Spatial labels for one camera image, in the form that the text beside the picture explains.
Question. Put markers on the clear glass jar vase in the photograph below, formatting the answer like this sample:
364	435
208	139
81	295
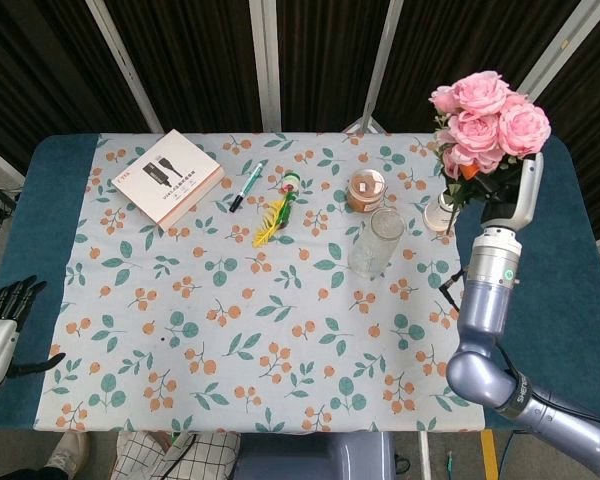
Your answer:
375	245

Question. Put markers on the pink rose bouquet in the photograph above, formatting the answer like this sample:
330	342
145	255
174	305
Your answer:
480	120

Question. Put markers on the jar of brown powder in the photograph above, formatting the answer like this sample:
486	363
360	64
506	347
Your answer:
366	192

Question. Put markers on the white table leg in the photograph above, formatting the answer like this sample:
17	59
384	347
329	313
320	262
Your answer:
425	457

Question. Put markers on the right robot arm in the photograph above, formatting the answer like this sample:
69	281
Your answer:
485	310

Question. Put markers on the beige shoe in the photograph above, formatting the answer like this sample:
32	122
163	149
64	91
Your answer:
67	455

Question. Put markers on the blue table cover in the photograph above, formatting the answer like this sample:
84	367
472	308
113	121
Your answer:
30	210

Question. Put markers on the green and black pen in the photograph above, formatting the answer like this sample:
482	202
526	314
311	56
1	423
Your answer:
246	186

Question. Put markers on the floral print tablecloth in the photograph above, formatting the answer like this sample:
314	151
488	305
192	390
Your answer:
205	325

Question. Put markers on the white plastic bottle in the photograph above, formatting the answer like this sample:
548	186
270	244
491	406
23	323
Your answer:
436	215

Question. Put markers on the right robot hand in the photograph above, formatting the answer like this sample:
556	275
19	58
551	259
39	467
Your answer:
522	195

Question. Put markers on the metal tripod stand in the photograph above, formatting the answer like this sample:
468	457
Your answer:
364	117

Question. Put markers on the yellow green feather toy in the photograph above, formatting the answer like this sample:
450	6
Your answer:
275	215

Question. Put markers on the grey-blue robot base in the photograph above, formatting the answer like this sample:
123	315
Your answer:
315	457

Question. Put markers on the white partition frame post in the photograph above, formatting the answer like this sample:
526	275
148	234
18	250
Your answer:
122	60
382	45
0	162
265	60
562	42

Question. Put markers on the white checked fabric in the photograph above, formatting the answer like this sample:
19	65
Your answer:
145	457

